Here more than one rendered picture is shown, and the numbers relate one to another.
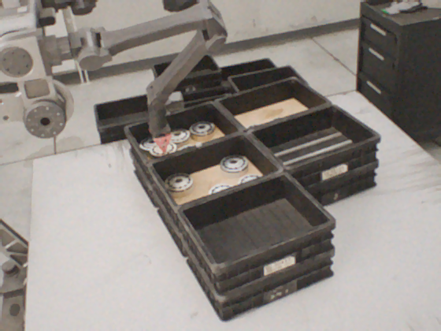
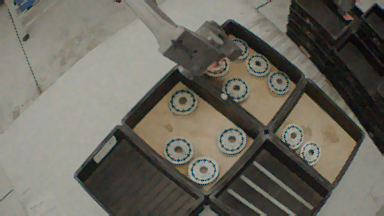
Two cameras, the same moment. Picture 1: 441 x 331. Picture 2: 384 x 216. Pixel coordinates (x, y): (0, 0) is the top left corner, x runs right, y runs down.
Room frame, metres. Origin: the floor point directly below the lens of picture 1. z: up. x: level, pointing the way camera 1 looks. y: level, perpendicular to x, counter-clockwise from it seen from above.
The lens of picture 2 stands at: (1.37, -0.54, 2.25)
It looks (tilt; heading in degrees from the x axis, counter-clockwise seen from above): 65 degrees down; 67
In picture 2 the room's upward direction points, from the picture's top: 6 degrees counter-clockwise
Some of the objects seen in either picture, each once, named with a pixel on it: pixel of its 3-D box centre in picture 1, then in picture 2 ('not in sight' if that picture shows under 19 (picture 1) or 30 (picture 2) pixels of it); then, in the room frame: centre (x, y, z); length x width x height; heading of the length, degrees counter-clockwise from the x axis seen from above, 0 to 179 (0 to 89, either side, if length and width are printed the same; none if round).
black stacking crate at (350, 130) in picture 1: (312, 147); (275, 199); (1.71, -0.40, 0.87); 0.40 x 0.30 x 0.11; 110
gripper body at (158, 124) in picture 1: (158, 120); not in sight; (1.77, 0.15, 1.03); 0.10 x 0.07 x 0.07; 13
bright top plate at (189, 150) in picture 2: (223, 193); (178, 150); (1.51, -0.05, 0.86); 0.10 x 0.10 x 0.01
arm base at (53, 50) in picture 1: (56, 50); not in sight; (1.50, 0.38, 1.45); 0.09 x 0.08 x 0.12; 10
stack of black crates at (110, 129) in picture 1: (137, 143); (319, 27); (2.72, 0.38, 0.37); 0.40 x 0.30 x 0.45; 100
